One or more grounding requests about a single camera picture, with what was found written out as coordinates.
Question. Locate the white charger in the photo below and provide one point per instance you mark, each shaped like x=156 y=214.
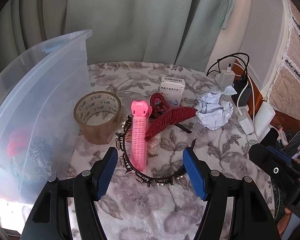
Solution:
x=246 y=122
x=225 y=78

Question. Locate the brown tape roll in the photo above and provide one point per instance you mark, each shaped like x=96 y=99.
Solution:
x=100 y=132

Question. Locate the black toothed headband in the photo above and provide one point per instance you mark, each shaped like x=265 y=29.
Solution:
x=145 y=178

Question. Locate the white medicine box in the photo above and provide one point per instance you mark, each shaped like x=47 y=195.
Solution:
x=171 y=92

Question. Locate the black charger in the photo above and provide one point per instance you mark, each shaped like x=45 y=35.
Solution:
x=243 y=97

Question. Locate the pink cloth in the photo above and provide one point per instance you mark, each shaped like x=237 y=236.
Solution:
x=281 y=135

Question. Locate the smartphone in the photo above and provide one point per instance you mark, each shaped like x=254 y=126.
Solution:
x=295 y=145

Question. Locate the leopard print scrunchie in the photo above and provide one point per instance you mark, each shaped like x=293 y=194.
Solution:
x=40 y=152

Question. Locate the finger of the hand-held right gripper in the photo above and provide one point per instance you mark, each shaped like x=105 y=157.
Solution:
x=265 y=160

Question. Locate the pink hair roller clip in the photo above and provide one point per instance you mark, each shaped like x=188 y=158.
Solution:
x=138 y=142

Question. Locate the dark red hair claw clip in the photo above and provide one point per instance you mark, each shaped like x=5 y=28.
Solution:
x=170 y=116

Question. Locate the clear plastic storage box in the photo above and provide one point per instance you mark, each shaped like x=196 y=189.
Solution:
x=40 y=92

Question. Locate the pale green curtain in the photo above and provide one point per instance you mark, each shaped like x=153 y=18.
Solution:
x=140 y=17

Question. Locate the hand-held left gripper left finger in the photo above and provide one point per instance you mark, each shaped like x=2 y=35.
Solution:
x=106 y=172

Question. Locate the black cloth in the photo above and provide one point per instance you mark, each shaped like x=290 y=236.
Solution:
x=270 y=137

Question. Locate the floral fleece blanket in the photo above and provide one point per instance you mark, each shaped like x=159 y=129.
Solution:
x=152 y=217

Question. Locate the white paper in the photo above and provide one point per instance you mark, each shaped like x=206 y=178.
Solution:
x=212 y=115

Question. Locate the white power adapter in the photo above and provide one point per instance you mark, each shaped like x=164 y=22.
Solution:
x=265 y=122

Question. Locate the person's right hand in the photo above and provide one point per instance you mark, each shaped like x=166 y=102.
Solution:
x=283 y=222

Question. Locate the beige quilted lace cover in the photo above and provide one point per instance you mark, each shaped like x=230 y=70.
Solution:
x=295 y=80

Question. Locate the pale beaded hair clip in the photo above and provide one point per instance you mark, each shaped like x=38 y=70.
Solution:
x=152 y=146

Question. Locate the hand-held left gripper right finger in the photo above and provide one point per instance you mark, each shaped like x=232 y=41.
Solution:
x=195 y=175

